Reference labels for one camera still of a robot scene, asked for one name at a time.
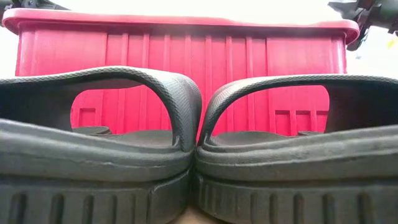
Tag black rubber slide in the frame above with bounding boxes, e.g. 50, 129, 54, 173
0, 65, 203, 224
190, 73, 398, 224

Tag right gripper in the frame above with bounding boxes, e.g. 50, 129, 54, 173
328, 0, 398, 52

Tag red plastic bin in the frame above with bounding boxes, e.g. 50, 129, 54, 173
2, 7, 361, 138

